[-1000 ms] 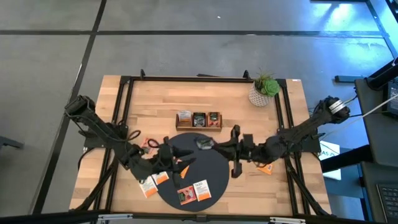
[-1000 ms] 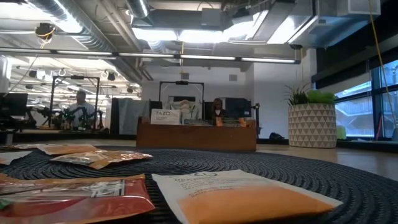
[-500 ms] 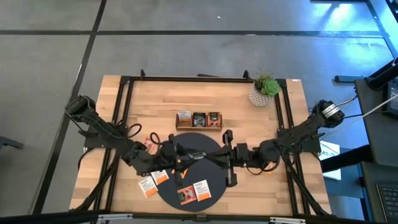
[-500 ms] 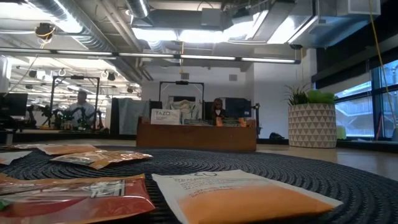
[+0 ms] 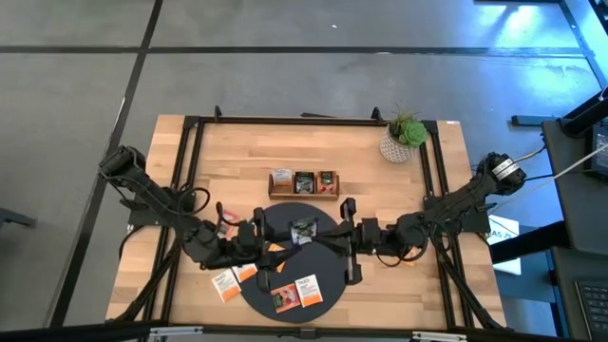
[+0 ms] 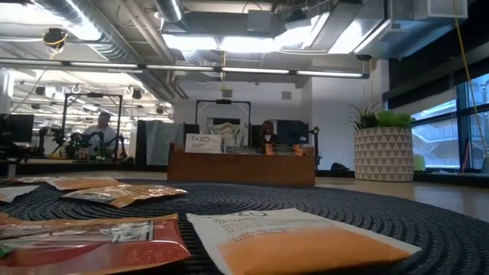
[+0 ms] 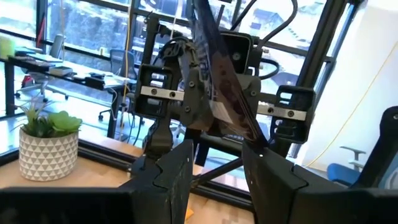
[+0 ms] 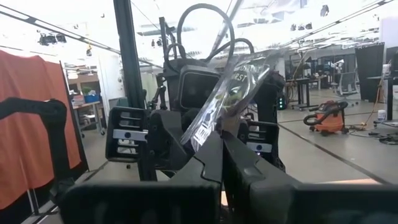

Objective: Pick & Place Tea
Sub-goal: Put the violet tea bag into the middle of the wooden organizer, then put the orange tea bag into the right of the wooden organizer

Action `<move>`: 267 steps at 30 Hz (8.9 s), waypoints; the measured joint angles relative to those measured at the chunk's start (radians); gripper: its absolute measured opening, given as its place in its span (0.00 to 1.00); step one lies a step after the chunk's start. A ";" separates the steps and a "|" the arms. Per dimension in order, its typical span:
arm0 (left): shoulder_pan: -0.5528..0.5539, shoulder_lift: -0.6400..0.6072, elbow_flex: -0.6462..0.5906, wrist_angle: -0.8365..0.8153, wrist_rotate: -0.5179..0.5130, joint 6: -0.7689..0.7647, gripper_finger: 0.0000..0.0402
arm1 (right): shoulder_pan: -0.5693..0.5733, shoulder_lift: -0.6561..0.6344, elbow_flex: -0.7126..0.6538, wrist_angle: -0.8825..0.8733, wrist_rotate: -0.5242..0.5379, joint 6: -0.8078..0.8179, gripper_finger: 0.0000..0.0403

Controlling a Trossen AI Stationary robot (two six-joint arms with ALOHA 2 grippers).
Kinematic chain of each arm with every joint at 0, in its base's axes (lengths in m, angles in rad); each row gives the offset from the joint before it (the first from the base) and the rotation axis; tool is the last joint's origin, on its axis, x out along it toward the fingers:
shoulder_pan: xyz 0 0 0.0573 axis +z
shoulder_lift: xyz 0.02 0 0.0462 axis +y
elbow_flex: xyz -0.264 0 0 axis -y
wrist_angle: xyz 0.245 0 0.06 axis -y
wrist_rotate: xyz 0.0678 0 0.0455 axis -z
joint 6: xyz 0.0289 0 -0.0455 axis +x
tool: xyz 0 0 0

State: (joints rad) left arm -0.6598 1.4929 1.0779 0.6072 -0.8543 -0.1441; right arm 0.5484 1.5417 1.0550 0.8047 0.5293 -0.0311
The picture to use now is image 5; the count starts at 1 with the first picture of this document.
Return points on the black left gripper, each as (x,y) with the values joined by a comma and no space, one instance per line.
(249,244)

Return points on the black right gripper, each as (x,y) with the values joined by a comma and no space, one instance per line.
(368,236)

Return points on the white and orange Tazo packet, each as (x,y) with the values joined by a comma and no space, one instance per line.
(225,285)
(245,273)
(309,290)
(282,176)
(275,247)

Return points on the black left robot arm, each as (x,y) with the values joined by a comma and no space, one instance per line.
(157,199)

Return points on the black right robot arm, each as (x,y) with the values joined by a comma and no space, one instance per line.
(456,204)

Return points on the round dark woven placemat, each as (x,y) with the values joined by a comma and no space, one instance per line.
(313,266)

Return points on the wooden three-compartment tray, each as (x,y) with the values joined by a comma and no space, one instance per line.
(285,195)

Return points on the succulent in white patterned pot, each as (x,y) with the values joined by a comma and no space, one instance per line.
(396,149)

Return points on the white paper sign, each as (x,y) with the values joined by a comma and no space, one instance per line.
(506,230)

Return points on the black desk bar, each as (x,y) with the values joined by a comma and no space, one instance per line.
(532,242)

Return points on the grey desk foot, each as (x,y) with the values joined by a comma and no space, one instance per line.
(532,120)

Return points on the dark grey desk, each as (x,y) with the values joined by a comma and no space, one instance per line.
(577,209)

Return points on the black keyboard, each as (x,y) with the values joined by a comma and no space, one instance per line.
(594,304)

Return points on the grey chair base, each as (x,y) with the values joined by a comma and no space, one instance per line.
(14,217)

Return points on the black computer monitor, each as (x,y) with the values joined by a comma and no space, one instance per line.
(601,152)

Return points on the black table-level camera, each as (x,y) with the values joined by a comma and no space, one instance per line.
(308,333)

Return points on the silver metal bracket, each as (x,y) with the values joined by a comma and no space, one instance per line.
(176,331)
(437,336)

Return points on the black overhead frame beam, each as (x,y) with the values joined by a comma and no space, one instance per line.
(95,332)

